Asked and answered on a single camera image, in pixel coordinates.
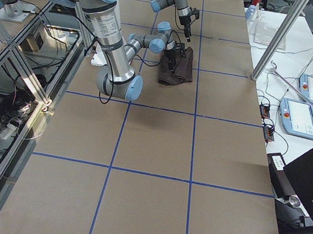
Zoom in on near teach pendant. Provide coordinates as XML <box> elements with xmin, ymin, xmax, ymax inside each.
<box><xmin>279</xmin><ymin>98</ymin><xmax>313</xmax><ymax>140</ymax></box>

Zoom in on small electronics board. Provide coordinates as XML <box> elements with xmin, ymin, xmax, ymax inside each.
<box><xmin>259</xmin><ymin>104</ymin><xmax>270</xmax><ymax>118</ymax></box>
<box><xmin>262</xmin><ymin>125</ymin><xmax>275</xmax><ymax>143</ymax></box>

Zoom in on black box with label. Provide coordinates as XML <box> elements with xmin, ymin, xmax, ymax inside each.
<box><xmin>267</xmin><ymin>153</ymin><xmax>300</xmax><ymax>201</ymax></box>

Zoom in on aluminium frame post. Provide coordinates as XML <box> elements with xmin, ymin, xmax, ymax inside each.
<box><xmin>251</xmin><ymin>0</ymin><xmax>310</xmax><ymax>81</ymax></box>

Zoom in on clear plastic bag with board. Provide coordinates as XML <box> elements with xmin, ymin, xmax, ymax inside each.
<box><xmin>253</xmin><ymin>22</ymin><xmax>279</xmax><ymax>46</ymax></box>

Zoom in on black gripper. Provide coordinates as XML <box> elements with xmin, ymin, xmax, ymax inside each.
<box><xmin>178</xmin><ymin>7</ymin><xmax>200</xmax><ymax>42</ymax></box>
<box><xmin>165</xmin><ymin>42</ymin><xmax>186</xmax><ymax>70</ymax></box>

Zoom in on dark brown t-shirt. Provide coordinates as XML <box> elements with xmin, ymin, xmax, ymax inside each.
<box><xmin>157</xmin><ymin>46</ymin><xmax>194</xmax><ymax>86</ymax></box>

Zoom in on metal cup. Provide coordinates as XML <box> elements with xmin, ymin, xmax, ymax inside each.
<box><xmin>287</xmin><ymin>195</ymin><xmax>301</xmax><ymax>208</ymax></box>

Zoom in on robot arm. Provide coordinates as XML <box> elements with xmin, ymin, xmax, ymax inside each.
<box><xmin>150</xmin><ymin>0</ymin><xmax>200</xmax><ymax>42</ymax></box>
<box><xmin>49</xmin><ymin>0</ymin><xmax>185</xmax><ymax>101</ymax></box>

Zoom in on tangled cables under frame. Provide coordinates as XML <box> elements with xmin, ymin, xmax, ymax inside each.
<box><xmin>0</xmin><ymin>88</ymin><xmax>40</xmax><ymax>144</ymax></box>

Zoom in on aluminium extrusion frame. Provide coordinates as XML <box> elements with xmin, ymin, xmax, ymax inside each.
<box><xmin>0</xmin><ymin>3</ymin><xmax>73</xmax><ymax>234</ymax></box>

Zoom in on metal reacher grabber tool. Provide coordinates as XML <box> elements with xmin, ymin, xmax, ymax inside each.
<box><xmin>263</xmin><ymin>59</ymin><xmax>313</xmax><ymax>126</ymax></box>

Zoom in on brown paper table cover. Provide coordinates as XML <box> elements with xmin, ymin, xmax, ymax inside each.
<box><xmin>0</xmin><ymin>0</ymin><xmax>278</xmax><ymax>234</ymax></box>

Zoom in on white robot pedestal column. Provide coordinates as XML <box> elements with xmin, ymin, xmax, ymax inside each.
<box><xmin>91</xmin><ymin>44</ymin><xmax>107</xmax><ymax>67</ymax></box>

